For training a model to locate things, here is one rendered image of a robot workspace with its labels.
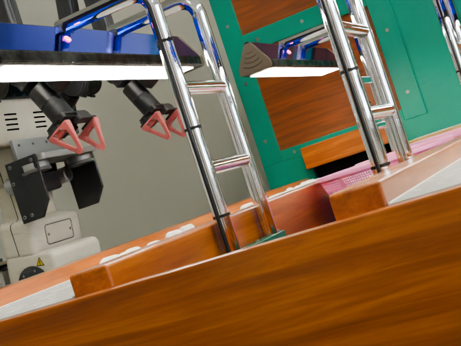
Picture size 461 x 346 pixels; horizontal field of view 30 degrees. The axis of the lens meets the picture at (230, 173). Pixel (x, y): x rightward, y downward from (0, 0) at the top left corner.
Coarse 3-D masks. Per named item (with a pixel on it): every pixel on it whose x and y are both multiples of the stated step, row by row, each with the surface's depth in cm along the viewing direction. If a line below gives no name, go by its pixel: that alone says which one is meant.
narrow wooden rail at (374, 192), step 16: (448, 144) 126; (416, 160) 103; (432, 160) 107; (448, 160) 116; (384, 176) 86; (400, 176) 90; (416, 176) 97; (336, 192) 85; (352, 192) 84; (368, 192) 83; (384, 192) 83; (400, 192) 88; (336, 208) 84; (352, 208) 84; (368, 208) 83
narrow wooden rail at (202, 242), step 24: (288, 192) 155; (312, 192) 162; (240, 216) 131; (288, 216) 148; (312, 216) 158; (168, 240) 110; (192, 240) 115; (216, 240) 121; (240, 240) 128; (120, 264) 98; (144, 264) 103; (168, 264) 108; (96, 288) 97
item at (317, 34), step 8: (304, 32) 214; (312, 32) 212; (320, 32) 212; (288, 40) 215; (296, 40) 214; (304, 40) 214; (312, 40) 228; (320, 40) 227; (328, 40) 227; (304, 48) 229; (352, 48) 210; (360, 48) 223; (360, 56) 224; (368, 80) 216; (376, 96) 223; (376, 104) 224; (384, 120) 223; (384, 128) 224
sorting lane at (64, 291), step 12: (48, 288) 141; (60, 288) 129; (72, 288) 118; (24, 300) 129; (36, 300) 118; (48, 300) 108; (60, 300) 100; (0, 312) 116; (12, 312) 107; (24, 312) 101
